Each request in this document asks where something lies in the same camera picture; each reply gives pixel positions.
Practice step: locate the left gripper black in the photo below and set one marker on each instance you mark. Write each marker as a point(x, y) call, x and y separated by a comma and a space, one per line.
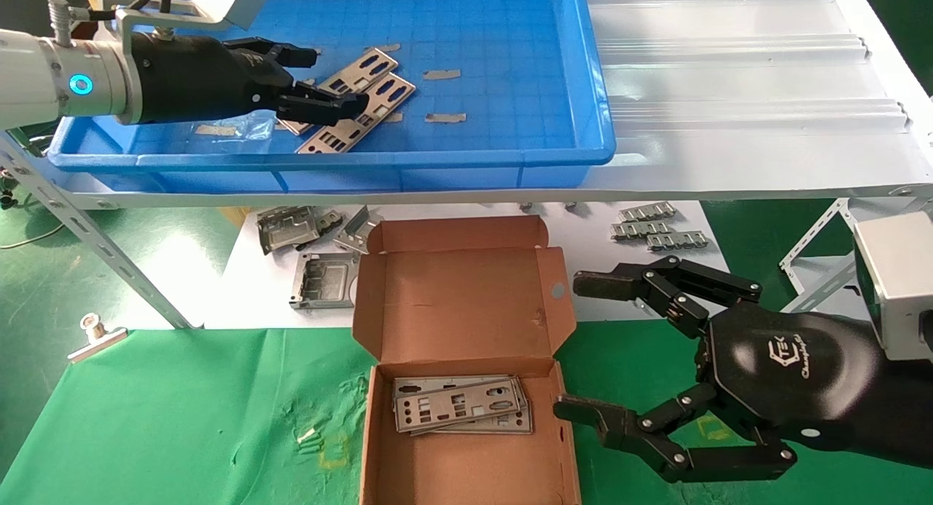
point(189, 79)

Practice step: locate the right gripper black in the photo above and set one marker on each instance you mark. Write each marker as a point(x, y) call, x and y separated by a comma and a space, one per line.
point(802, 374)

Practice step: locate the silver I/O shield plate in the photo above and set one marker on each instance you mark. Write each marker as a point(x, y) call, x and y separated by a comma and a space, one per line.
point(357, 71)
point(455, 421)
point(521, 423)
point(368, 119)

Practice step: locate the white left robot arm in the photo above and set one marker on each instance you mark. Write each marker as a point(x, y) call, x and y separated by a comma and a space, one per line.
point(29, 75)

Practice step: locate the blue plastic tray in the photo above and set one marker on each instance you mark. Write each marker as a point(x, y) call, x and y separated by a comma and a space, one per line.
point(496, 68)

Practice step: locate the brown cardboard box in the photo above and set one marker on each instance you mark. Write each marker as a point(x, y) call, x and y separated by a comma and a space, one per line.
point(459, 301)

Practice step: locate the clear plastic film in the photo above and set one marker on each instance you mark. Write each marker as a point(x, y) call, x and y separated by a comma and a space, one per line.
point(255, 130)

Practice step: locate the ridged silver metal part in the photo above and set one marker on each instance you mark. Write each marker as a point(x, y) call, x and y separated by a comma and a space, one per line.
point(647, 212)
point(678, 240)
point(640, 230)

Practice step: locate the angled metal plate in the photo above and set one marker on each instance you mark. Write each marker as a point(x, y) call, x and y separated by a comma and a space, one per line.
point(357, 232)

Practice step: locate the white metal shelf rack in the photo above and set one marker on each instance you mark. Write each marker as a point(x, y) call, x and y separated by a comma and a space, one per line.
point(729, 89)

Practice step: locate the silver spring clamp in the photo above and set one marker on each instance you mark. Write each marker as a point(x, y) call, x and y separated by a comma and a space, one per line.
point(95, 330)

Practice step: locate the small white scrap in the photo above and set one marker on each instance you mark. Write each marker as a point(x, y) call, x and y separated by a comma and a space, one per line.
point(307, 435)

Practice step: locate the green tablecloth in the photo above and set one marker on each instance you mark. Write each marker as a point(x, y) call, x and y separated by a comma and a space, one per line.
point(182, 417)

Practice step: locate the folded metal bracket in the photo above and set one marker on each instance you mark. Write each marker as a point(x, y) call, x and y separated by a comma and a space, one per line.
point(288, 228)

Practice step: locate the grey metal frame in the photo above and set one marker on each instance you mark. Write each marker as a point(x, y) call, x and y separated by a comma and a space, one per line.
point(321, 279)

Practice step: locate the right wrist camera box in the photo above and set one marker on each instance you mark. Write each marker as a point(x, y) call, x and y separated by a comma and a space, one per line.
point(900, 286)

